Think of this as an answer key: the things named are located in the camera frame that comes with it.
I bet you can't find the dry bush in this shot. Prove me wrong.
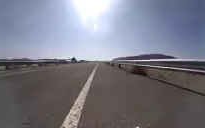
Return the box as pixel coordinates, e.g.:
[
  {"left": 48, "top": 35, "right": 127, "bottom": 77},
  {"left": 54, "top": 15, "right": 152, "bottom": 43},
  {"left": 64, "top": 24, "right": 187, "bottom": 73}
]
[{"left": 129, "top": 66, "right": 147, "bottom": 76}]

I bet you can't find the dark hill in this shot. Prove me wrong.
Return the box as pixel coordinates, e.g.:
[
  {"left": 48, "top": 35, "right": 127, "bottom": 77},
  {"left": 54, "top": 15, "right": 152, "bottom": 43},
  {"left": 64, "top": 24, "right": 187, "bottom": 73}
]
[{"left": 112, "top": 53, "right": 176, "bottom": 61}]

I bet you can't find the grey asphalt road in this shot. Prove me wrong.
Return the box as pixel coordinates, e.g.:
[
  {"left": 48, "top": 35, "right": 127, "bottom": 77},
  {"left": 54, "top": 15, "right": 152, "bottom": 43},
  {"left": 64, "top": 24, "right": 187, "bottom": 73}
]
[{"left": 0, "top": 61, "right": 205, "bottom": 128}]

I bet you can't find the white painted line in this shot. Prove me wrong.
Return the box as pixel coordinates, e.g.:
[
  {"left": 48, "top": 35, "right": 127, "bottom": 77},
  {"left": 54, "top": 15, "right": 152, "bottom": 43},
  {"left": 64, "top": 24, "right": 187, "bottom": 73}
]
[{"left": 59, "top": 63, "right": 99, "bottom": 128}]

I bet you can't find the metal guardrail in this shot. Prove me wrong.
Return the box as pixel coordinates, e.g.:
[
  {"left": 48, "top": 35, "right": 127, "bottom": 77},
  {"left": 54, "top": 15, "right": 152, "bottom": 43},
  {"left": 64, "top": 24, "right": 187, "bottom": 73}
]
[
  {"left": 0, "top": 59, "right": 78, "bottom": 71},
  {"left": 109, "top": 58, "right": 205, "bottom": 76}
]

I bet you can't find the pale concrete verge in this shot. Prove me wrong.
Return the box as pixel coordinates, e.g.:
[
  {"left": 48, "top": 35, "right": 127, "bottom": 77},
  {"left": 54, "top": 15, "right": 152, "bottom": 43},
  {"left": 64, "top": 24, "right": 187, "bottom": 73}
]
[
  {"left": 118, "top": 63, "right": 205, "bottom": 99},
  {"left": 0, "top": 63, "right": 54, "bottom": 76}
]

